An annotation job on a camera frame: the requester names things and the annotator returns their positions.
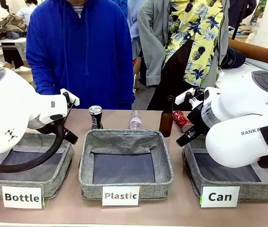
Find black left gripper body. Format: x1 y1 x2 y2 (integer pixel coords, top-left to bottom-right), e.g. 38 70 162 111
29 123 79 145

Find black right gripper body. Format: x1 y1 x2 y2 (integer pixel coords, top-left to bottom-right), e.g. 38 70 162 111
187 105 211 136

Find brown glass bottle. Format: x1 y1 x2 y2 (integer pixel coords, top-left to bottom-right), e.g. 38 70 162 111
159 95 174 138

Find black crushed can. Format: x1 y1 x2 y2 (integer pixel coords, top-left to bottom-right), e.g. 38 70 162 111
88 105 104 130

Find small pink-label plastic bottle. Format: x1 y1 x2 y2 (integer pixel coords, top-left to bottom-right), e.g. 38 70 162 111
129 109 143 130

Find red crushed can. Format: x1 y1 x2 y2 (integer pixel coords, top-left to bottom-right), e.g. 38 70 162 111
173 110 194 133

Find grey basket labelled Plastic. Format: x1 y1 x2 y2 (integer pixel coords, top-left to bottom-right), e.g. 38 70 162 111
78 129 174 201

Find white Can label card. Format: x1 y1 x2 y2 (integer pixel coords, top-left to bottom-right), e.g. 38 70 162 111
199 185 241 209

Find grey basket labelled Bottle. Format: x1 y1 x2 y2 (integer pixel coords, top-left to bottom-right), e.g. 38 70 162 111
0 131 75 199

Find grey basket labelled Can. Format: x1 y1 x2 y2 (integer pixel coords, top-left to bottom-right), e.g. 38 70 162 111
182 134 268 202

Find black cap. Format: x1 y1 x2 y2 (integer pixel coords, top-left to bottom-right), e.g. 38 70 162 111
220 48 246 70

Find wooden open box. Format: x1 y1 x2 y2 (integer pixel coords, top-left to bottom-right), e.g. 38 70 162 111
13 68 36 88

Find white Plastic label card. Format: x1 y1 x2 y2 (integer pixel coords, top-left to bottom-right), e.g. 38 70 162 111
101 185 141 207

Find white Bottle label card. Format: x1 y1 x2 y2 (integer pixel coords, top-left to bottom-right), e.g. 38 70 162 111
1 185 45 210

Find person in blue hoodie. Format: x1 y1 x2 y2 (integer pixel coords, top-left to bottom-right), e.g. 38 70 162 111
26 0 136 111

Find person in yellow pineapple shirt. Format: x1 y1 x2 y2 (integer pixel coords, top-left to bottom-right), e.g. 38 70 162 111
137 0 231 111

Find brown paper roll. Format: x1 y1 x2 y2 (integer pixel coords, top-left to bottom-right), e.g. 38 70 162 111
228 39 268 65

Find black hanging trousers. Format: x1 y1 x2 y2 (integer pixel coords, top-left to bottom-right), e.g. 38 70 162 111
1 42 25 70

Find person in pale blue shirt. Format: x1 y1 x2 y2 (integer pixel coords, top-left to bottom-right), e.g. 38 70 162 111
118 0 146 60

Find background person dark clothes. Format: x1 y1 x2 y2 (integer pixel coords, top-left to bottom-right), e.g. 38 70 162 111
228 0 258 26

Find patterned cloth pile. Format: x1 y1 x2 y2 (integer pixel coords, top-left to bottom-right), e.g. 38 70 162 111
0 13 28 41

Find background person light shirt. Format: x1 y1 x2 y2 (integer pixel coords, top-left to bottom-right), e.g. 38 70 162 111
17 0 39 26

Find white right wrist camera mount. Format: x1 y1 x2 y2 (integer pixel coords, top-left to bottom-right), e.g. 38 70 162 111
174 87 205 111

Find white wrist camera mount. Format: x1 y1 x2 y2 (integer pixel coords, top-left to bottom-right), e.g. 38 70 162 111
60 88 80 106
174 87 205 111

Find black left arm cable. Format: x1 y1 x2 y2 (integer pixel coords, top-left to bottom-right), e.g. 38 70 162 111
0 99 77 173

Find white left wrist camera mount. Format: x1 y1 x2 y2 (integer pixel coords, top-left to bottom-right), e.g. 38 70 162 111
60 88 80 106

